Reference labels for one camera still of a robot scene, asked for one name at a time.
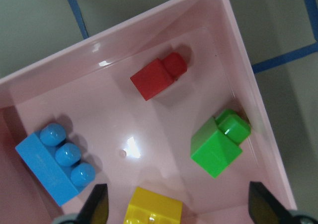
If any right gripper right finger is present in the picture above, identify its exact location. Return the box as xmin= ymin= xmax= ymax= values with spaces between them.
xmin=248 ymin=181 xmax=296 ymax=224

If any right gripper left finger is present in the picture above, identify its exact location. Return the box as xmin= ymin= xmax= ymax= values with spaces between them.
xmin=75 ymin=183 xmax=109 ymax=224

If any yellow toy block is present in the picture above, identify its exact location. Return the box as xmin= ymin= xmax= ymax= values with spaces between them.
xmin=123 ymin=187 xmax=183 ymax=224

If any blue toy block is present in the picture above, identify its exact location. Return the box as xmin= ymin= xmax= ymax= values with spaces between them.
xmin=15 ymin=123 xmax=96 ymax=206

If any green toy block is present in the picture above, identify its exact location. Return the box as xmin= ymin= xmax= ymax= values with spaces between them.
xmin=190 ymin=109 xmax=251 ymax=178

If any red toy block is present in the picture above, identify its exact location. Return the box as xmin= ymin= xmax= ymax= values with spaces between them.
xmin=130 ymin=52 xmax=187 ymax=101

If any pink plastic box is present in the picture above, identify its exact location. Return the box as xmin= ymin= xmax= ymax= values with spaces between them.
xmin=0 ymin=0 xmax=296 ymax=224

